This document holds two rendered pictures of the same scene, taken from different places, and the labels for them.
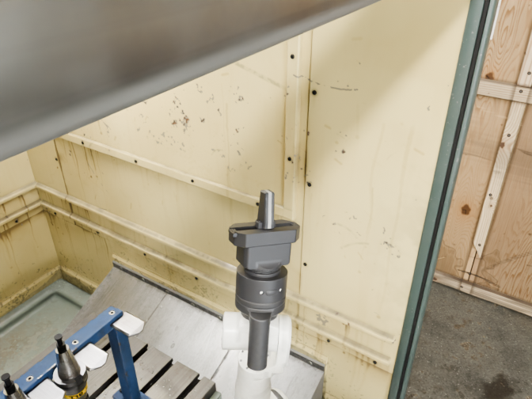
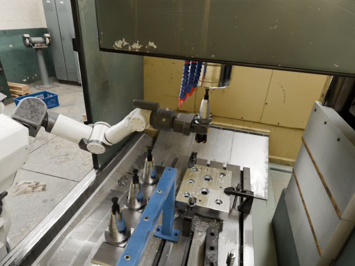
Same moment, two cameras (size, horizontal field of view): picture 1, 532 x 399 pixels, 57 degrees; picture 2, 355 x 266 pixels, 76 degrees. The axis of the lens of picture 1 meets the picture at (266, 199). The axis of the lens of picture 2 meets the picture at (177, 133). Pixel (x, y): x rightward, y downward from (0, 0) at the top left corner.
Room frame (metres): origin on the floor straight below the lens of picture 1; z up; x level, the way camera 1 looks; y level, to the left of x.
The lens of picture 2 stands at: (1.06, 0.39, 1.70)
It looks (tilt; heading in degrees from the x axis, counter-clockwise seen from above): 28 degrees down; 160
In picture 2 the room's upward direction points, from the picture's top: 4 degrees clockwise
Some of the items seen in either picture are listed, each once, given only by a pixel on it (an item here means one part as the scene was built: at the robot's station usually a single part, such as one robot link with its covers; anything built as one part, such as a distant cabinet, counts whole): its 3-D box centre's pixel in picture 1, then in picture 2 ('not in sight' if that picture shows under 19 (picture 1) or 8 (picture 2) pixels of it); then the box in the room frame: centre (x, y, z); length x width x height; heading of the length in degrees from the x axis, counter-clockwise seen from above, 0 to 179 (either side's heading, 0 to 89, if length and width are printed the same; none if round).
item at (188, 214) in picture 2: not in sight; (190, 211); (0.44, 0.70, 0.97); 0.13 x 0.03 x 0.15; 147
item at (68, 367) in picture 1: (66, 360); (117, 220); (0.66, 0.40, 1.26); 0.04 x 0.04 x 0.07
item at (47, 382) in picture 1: (47, 395); (128, 217); (0.62, 0.43, 1.21); 0.07 x 0.05 x 0.01; 57
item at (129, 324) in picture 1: (130, 324); not in sight; (0.80, 0.31, 1.21); 0.07 x 0.05 x 0.01; 57
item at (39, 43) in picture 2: not in sight; (40, 61); (-4.87, -0.79, 0.57); 0.47 x 0.37 x 1.14; 117
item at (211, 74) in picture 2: not in sight; (209, 64); (0.36, 0.75, 1.56); 0.16 x 0.16 x 0.12
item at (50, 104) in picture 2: not in sight; (37, 102); (-3.49, -0.71, 0.11); 0.62 x 0.42 x 0.22; 132
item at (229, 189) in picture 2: not in sight; (237, 196); (0.41, 0.94, 0.97); 0.13 x 0.03 x 0.15; 57
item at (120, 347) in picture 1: (123, 362); not in sight; (0.83, 0.36, 1.05); 0.10 x 0.05 x 0.30; 57
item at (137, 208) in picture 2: not in sight; (136, 202); (0.57, 0.46, 1.21); 0.06 x 0.06 x 0.03
